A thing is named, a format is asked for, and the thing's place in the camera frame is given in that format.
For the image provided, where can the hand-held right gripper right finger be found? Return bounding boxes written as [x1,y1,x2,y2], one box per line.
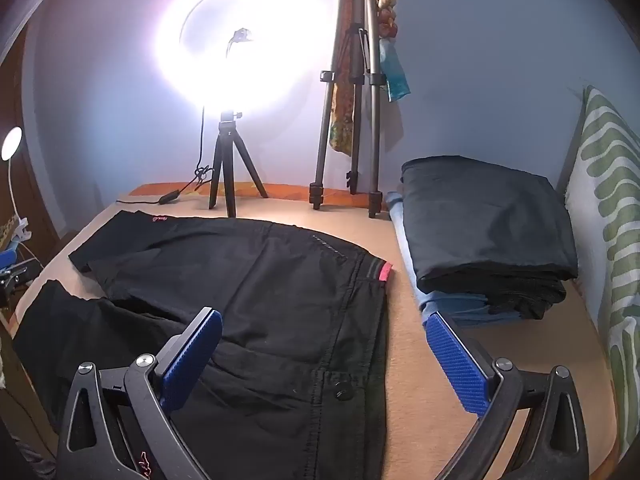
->
[422,311,591,480]

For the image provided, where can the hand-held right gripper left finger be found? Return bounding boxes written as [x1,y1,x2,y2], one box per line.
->
[54,306,223,480]

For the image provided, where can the black pants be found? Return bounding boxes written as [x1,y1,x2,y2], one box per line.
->
[480,280,567,321]
[12,210,396,480]

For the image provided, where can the black folded pants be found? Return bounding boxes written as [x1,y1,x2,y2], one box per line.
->
[480,280,567,321]

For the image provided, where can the dark grey folded pants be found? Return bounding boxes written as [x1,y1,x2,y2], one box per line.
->
[401,156,579,295]

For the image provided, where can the beige bed sheet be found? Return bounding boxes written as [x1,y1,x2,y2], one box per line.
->
[10,192,621,480]

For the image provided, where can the blue folded jeans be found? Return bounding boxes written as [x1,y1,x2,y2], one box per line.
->
[385,190,526,329]

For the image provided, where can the small black tripod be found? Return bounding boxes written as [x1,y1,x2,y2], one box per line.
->
[207,110,269,218]

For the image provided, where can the blue metal clamp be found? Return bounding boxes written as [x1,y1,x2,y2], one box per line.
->
[0,247,29,286]

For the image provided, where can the green leaf pattern pillow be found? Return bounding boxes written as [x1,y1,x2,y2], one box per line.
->
[565,85,640,461]

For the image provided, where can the orange patterned scarf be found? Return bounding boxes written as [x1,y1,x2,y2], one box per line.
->
[329,10,364,157]

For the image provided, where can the white clip desk lamp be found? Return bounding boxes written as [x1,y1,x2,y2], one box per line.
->
[0,126,32,241]

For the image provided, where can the teal hanging bag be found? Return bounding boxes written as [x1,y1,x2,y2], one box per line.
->
[378,37,412,102]

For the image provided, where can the large grey tripod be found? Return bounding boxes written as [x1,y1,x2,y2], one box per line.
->
[309,0,388,219]

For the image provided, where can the orange bead garland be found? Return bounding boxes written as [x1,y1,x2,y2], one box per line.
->
[372,0,401,39]

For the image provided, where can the black ring light cable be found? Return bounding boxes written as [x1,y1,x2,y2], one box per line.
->
[117,105,217,206]

